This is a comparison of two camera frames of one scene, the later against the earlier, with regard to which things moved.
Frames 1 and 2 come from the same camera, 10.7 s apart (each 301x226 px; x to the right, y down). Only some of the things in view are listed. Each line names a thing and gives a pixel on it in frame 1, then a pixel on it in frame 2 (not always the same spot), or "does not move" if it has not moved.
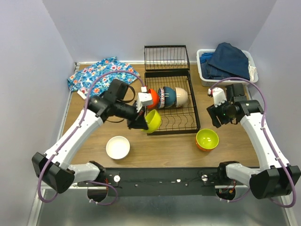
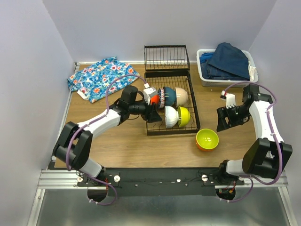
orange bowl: x=155 y=99 does not move
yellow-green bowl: x=154 y=121 → x=184 y=117
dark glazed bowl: x=170 y=97 does not move
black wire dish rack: x=168 y=66 does not move
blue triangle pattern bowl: x=161 y=98 does not move
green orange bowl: x=207 y=139 does not move
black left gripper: x=138 y=120 → x=151 y=115
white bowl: x=117 y=147 → x=171 y=117
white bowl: x=181 y=97 does not move
